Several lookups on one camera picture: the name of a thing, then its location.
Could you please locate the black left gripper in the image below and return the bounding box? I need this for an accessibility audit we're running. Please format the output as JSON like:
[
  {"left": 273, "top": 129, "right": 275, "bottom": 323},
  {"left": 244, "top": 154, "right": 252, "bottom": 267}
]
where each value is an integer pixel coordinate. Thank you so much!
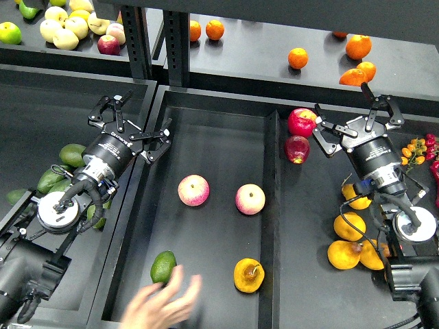
[{"left": 82, "top": 90, "right": 172, "bottom": 178}]

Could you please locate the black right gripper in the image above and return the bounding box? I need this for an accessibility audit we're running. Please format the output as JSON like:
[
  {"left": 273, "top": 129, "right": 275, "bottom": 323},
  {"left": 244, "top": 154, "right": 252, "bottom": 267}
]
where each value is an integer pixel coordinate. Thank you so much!
[{"left": 312, "top": 82, "right": 404, "bottom": 178}]

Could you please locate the green avocado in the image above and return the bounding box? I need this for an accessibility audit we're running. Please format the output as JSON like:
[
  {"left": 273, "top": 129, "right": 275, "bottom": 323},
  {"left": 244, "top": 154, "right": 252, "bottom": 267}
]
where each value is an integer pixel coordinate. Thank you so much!
[
  {"left": 150, "top": 250, "right": 176, "bottom": 284},
  {"left": 37, "top": 164, "right": 74, "bottom": 194},
  {"left": 59, "top": 143, "right": 86, "bottom": 168}
]

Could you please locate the yellow pear with stem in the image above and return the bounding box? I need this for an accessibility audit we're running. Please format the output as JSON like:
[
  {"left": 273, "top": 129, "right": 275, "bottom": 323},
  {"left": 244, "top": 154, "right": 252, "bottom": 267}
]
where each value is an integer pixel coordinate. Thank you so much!
[{"left": 233, "top": 258, "right": 265, "bottom": 293}]

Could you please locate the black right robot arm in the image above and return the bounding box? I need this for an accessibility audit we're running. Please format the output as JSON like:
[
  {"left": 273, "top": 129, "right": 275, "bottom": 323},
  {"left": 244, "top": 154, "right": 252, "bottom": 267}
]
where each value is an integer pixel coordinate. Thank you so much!
[{"left": 313, "top": 82, "right": 438, "bottom": 328}]

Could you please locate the yellow pear top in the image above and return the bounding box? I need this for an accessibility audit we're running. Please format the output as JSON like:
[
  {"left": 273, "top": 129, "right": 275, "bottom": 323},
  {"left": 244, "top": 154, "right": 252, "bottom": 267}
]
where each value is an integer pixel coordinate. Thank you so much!
[{"left": 341, "top": 173, "right": 372, "bottom": 210}]

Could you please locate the green avocado top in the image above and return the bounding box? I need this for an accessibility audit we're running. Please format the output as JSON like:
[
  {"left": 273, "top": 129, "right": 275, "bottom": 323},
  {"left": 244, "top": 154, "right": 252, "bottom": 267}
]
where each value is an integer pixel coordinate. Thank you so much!
[{"left": 59, "top": 143, "right": 86, "bottom": 168}]

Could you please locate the yellow pear middle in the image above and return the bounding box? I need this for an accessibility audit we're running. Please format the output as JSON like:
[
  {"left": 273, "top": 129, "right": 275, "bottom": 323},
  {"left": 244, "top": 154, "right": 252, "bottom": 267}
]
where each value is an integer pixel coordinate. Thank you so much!
[{"left": 333, "top": 212, "right": 366, "bottom": 241}]

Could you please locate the yellow pear lower left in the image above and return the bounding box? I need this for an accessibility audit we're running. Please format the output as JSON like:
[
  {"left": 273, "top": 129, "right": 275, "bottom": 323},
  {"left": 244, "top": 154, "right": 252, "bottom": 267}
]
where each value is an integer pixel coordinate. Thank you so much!
[{"left": 327, "top": 241, "right": 362, "bottom": 270}]

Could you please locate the yellow pear lower right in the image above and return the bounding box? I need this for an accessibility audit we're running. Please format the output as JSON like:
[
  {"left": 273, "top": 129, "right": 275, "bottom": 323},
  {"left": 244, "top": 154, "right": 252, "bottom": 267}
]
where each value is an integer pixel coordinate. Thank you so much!
[{"left": 359, "top": 240, "right": 384, "bottom": 271}]

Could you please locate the blurred human hand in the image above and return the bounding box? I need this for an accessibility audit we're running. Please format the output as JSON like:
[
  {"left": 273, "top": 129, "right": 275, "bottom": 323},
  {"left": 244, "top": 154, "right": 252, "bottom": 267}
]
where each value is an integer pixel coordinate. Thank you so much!
[{"left": 119, "top": 265, "right": 202, "bottom": 329}]

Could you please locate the orange cherry tomato bunch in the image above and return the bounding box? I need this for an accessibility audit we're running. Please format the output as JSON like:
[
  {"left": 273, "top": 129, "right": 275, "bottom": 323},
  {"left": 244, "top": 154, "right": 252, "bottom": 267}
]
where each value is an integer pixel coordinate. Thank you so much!
[{"left": 401, "top": 138, "right": 427, "bottom": 173}]

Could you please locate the front orange right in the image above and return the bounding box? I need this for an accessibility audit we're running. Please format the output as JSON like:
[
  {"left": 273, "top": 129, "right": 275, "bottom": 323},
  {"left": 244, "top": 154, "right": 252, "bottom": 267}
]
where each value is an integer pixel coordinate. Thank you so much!
[{"left": 339, "top": 69, "right": 368, "bottom": 86}]

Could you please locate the red apple upper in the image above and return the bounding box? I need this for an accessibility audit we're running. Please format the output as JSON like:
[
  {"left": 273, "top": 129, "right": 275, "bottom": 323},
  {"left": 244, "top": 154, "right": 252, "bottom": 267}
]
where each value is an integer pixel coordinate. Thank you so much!
[{"left": 287, "top": 108, "right": 317, "bottom": 138}]

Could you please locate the small orange right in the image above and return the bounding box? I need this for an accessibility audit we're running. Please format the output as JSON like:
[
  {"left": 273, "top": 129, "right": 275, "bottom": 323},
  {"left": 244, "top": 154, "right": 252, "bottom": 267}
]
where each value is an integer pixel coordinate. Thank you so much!
[{"left": 357, "top": 62, "right": 377, "bottom": 82}]

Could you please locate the dark red apple lower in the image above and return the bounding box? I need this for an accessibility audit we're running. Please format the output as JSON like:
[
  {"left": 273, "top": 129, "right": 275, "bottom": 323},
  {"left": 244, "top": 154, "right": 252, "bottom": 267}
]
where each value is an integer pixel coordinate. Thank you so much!
[{"left": 284, "top": 136, "right": 310, "bottom": 165}]

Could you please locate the black left tray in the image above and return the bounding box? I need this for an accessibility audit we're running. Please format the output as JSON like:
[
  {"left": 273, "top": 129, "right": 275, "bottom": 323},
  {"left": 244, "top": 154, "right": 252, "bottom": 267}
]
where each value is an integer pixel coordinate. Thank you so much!
[{"left": 1, "top": 64, "right": 156, "bottom": 328}]

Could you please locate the black tray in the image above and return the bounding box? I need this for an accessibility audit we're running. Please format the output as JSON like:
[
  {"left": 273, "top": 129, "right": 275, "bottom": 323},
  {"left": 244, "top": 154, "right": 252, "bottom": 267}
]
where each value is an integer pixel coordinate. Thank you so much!
[
  {"left": 87, "top": 86, "right": 279, "bottom": 328},
  {"left": 1, "top": 64, "right": 156, "bottom": 328}
]

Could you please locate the red apple on shelf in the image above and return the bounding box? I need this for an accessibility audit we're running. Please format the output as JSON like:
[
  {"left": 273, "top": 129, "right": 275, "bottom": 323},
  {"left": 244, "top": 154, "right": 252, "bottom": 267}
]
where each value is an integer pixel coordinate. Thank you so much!
[{"left": 97, "top": 34, "right": 121, "bottom": 56}]

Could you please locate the large orange right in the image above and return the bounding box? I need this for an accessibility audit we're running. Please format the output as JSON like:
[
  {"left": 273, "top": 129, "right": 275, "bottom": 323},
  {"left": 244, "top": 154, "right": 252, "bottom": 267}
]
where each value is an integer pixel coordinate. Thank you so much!
[{"left": 345, "top": 34, "right": 372, "bottom": 60}]

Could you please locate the pink apple left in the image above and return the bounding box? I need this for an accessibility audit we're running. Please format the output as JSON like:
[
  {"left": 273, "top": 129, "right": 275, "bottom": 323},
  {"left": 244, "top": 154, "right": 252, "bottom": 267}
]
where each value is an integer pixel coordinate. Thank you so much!
[{"left": 178, "top": 175, "right": 210, "bottom": 206}]

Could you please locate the pink apple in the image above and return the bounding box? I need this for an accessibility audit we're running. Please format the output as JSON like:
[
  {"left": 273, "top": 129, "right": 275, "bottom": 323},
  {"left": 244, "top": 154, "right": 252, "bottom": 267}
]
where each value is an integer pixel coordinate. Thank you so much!
[
  {"left": 178, "top": 175, "right": 210, "bottom": 206},
  {"left": 235, "top": 184, "right": 265, "bottom": 215}
]

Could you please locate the orange on shelf centre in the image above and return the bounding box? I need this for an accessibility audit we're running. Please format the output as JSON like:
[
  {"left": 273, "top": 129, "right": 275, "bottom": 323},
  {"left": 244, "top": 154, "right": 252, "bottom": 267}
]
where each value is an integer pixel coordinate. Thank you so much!
[{"left": 287, "top": 47, "right": 309, "bottom": 69}]

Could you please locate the orange on shelf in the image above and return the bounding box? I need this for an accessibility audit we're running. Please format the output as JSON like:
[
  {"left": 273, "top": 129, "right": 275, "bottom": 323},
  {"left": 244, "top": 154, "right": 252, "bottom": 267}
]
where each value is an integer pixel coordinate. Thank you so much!
[
  {"left": 189, "top": 20, "right": 202, "bottom": 42},
  {"left": 205, "top": 19, "right": 225, "bottom": 41},
  {"left": 287, "top": 47, "right": 309, "bottom": 69}
]

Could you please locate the black centre tray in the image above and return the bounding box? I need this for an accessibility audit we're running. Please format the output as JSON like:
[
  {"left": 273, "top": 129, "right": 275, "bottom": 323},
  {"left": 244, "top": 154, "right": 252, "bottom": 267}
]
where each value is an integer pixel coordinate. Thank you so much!
[{"left": 87, "top": 86, "right": 279, "bottom": 328}]

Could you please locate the orange on shelf left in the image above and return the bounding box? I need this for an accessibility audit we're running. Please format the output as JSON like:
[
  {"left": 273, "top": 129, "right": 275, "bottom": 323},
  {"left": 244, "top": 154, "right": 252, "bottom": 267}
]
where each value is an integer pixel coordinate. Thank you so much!
[{"left": 189, "top": 20, "right": 202, "bottom": 42}]

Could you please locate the pink apple right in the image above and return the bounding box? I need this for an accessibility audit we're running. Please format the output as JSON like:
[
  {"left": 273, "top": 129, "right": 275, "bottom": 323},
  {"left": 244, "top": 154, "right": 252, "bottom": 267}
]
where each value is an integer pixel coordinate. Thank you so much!
[{"left": 235, "top": 184, "right": 265, "bottom": 215}]

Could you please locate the green apple on shelf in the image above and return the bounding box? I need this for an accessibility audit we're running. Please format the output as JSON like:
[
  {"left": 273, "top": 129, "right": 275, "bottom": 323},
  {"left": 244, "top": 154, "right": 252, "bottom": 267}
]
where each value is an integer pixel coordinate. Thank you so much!
[{"left": 0, "top": 21, "right": 22, "bottom": 45}]

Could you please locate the black shelf post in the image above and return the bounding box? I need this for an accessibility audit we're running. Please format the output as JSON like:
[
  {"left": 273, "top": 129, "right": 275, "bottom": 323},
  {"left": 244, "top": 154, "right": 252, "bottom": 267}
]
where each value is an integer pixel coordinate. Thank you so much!
[{"left": 163, "top": 10, "right": 190, "bottom": 87}]

